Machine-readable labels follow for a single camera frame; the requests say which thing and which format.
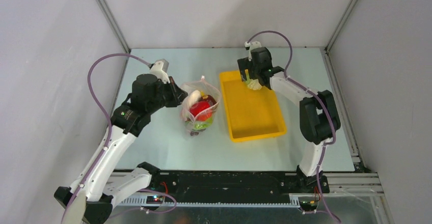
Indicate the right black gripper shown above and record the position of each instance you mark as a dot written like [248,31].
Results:
[245,73]

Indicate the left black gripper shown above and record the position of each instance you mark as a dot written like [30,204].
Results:
[177,93]

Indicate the white radish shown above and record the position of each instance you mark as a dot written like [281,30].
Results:
[188,102]

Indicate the yellow plastic tray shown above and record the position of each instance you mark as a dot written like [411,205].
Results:
[251,114]

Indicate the clear pink-dotted zip bag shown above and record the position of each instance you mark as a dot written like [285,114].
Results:
[206,89]

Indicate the red bell pepper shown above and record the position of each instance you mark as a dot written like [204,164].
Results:
[201,111]

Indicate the green leafy vegetable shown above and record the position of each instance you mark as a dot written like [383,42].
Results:
[198,125]

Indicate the green cabbage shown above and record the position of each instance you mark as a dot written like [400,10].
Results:
[253,84]

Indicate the dark red apple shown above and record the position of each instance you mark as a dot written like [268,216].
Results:
[209,99]

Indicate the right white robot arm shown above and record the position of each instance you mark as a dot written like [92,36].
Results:
[319,119]

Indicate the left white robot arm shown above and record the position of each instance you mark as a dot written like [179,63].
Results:
[90,198]

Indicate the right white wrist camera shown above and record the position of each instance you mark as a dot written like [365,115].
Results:
[249,46]

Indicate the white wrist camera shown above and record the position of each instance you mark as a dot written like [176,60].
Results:
[249,46]
[159,69]

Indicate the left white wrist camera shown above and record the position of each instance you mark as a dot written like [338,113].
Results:
[159,69]

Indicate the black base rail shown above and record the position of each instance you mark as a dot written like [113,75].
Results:
[232,187]

